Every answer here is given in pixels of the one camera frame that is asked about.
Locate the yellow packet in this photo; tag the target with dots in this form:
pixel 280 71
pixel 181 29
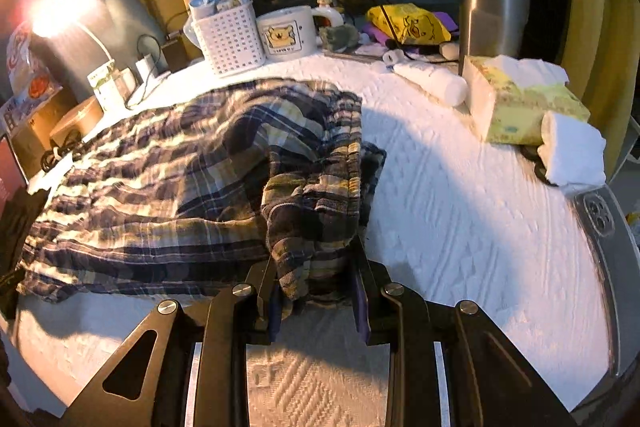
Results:
pixel 415 24

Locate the small white tape roll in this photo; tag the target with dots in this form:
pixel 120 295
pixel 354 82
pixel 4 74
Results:
pixel 395 56

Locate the white bear mug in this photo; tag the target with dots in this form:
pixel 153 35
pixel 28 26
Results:
pixel 285 34

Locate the white printed box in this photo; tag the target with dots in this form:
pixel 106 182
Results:
pixel 12 117

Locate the beige plastic container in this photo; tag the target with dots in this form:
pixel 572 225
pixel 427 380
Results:
pixel 80 117

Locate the plaid pants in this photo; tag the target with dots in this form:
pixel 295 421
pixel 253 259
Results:
pixel 175 167

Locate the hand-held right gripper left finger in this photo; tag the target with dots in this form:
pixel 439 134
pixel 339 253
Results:
pixel 273 317

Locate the yellow tissue pack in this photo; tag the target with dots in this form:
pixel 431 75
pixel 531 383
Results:
pixel 510 107

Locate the teal curtain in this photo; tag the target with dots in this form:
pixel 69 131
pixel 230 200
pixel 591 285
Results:
pixel 115 37

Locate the steel thermos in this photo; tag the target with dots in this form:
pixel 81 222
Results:
pixel 492 12

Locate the milk carton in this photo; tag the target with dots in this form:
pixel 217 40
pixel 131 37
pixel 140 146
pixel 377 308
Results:
pixel 105 87

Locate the white charger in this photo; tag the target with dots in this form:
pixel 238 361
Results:
pixel 146 67

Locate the snack bag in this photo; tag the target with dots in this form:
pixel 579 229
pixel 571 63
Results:
pixel 30 77

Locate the grey plush toy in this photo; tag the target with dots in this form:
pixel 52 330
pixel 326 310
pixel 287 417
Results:
pixel 340 38

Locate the white paper roll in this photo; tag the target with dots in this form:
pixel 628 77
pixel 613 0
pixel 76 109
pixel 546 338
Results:
pixel 435 82

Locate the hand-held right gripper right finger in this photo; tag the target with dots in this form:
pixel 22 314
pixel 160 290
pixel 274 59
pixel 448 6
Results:
pixel 361 307

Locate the white plastic basket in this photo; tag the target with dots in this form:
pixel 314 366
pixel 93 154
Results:
pixel 230 42

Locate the folded white tissue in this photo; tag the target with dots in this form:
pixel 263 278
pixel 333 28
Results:
pixel 570 147

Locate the cardboard box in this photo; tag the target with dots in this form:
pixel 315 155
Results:
pixel 35 142

